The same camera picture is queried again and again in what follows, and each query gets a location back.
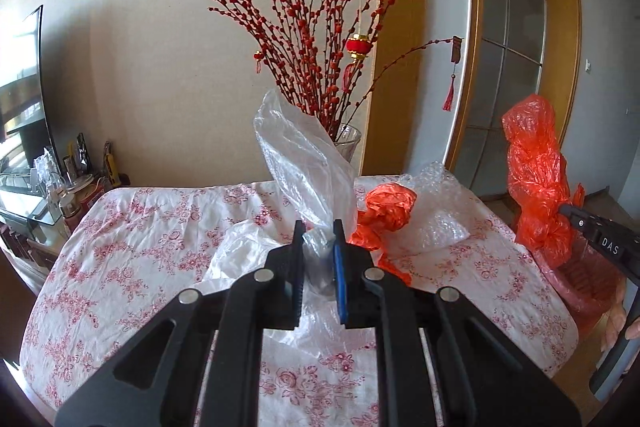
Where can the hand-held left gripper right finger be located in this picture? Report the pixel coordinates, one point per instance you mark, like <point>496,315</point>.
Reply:
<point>341,287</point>

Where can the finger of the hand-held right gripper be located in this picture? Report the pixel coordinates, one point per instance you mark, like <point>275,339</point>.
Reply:
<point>580,222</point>

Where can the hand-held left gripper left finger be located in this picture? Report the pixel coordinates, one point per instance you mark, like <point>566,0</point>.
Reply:
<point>287,289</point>

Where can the red plastic bin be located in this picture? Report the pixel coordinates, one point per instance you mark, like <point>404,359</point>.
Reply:
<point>585,289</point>

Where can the large orange plastic bag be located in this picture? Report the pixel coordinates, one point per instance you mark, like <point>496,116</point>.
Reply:
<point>535,167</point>

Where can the clear plastic bag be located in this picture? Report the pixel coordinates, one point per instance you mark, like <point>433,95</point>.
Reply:
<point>305,157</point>

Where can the person's right hand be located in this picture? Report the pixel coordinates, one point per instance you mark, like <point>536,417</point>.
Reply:
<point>634,329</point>

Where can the crumpled orange plastic bag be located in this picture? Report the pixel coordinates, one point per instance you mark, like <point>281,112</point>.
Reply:
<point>387,207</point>

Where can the clear bubble wrap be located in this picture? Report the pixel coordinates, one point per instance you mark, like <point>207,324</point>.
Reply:
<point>435,217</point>

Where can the red floral tablecloth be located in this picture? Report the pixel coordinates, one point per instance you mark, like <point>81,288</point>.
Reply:
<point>150,267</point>

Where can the glass vase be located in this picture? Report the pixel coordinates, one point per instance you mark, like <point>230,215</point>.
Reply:
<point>349,147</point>

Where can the frosted glass door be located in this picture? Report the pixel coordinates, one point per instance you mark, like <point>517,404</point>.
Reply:
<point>505,57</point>

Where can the red tassel plaque ornament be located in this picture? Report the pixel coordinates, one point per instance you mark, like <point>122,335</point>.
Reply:
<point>455,52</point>

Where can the red tin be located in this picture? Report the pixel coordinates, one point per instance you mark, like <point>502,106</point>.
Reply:
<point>92,196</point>

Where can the steel thermos flask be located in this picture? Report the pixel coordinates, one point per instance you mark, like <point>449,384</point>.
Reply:
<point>70,212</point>

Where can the small red hanging ornament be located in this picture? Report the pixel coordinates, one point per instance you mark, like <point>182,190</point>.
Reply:
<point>258,59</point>

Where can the red lantern ornament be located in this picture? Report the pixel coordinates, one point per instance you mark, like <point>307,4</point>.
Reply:
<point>359,46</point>

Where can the dark bottles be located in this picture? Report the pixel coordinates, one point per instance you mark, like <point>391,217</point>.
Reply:
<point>79,157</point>

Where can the red berry branches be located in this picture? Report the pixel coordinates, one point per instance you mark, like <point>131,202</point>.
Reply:
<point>310,32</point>

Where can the clear bag of items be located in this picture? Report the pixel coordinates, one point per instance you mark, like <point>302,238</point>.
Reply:
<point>47,167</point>

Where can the glass television stand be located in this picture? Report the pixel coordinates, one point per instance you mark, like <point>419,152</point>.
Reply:
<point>25,212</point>

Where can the black television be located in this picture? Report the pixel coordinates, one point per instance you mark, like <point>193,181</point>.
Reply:
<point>25,97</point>

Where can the small white wall switch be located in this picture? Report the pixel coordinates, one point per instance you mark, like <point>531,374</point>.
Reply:
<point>588,67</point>

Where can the wooden door frame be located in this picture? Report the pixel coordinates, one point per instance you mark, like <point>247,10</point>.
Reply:
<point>562,57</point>

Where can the wooden wall trim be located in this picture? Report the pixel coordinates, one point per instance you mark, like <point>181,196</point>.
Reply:
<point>397,32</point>

